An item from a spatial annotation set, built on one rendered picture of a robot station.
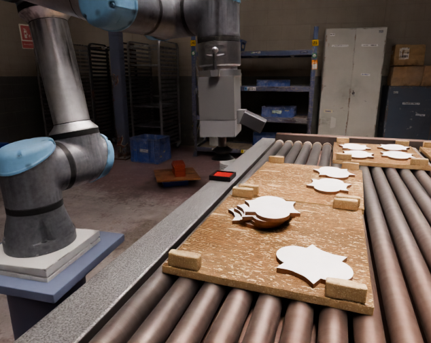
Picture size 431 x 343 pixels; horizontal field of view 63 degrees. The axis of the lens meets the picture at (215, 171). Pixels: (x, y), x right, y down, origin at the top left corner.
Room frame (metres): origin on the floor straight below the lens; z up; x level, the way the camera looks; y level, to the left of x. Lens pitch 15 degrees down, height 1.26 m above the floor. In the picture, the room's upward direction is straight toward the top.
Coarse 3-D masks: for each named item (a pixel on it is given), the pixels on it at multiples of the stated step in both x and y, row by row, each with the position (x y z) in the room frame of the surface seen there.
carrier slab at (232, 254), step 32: (224, 224) 0.74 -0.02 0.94; (288, 224) 0.74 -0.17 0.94; (320, 224) 0.74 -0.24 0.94; (352, 224) 0.74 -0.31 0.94; (224, 256) 0.59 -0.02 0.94; (256, 256) 0.59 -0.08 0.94; (352, 256) 0.59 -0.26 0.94; (256, 288) 0.50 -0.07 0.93; (288, 288) 0.49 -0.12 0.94; (320, 288) 0.49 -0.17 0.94
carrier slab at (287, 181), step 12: (264, 168) 1.23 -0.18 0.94; (276, 168) 1.23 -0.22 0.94; (288, 168) 1.23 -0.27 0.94; (300, 168) 1.23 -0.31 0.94; (312, 168) 1.23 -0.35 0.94; (252, 180) 1.08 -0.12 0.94; (264, 180) 1.08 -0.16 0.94; (276, 180) 1.08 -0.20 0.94; (288, 180) 1.08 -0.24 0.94; (300, 180) 1.08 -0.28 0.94; (348, 180) 1.08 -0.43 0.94; (360, 180) 1.08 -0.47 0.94; (264, 192) 0.96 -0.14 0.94; (276, 192) 0.96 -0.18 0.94; (288, 192) 0.96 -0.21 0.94; (300, 192) 0.96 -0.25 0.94; (312, 192) 0.96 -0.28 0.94; (360, 192) 0.96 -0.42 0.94; (324, 204) 0.86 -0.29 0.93; (360, 204) 0.86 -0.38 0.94
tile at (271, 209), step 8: (248, 200) 0.79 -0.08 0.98; (256, 200) 0.79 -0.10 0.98; (264, 200) 0.79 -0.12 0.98; (272, 200) 0.79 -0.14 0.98; (280, 200) 0.79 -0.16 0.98; (256, 208) 0.73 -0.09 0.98; (264, 208) 0.73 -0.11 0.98; (272, 208) 0.73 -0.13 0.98; (280, 208) 0.73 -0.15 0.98; (288, 208) 0.73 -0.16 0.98; (256, 216) 0.71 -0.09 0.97; (264, 216) 0.69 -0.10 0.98; (272, 216) 0.69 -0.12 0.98; (280, 216) 0.69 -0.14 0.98; (288, 216) 0.70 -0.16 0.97
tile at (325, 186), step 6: (312, 180) 1.06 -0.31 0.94; (318, 180) 1.04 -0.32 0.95; (324, 180) 1.04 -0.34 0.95; (330, 180) 1.04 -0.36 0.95; (336, 180) 1.04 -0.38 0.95; (312, 186) 0.99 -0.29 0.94; (318, 186) 0.98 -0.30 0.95; (324, 186) 0.98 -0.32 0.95; (330, 186) 0.98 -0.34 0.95; (336, 186) 0.98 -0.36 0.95; (342, 186) 0.98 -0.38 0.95; (348, 186) 1.00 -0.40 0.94; (318, 192) 0.96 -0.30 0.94; (324, 192) 0.94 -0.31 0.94; (330, 192) 0.94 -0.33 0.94; (336, 192) 0.94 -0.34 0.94; (342, 192) 0.95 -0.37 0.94; (348, 192) 0.95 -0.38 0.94
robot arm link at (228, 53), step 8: (200, 48) 0.63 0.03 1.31; (208, 48) 0.62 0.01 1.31; (216, 48) 0.61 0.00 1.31; (224, 48) 0.61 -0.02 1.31; (232, 48) 0.62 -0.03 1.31; (240, 48) 0.64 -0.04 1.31; (200, 56) 0.63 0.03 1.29; (208, 56) 0.62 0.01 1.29; (216, 56) 0.61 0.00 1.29; (224, 56) 0.61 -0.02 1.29; (232, 56) 0.62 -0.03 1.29; (240, 56) 0.64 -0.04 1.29; (200, 64) 0.64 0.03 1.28; (208, 64) 0.62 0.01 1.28; (224, 64) 0.61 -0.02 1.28; (232, 64) 0.62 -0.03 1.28; (240, 64) 0.64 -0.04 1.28
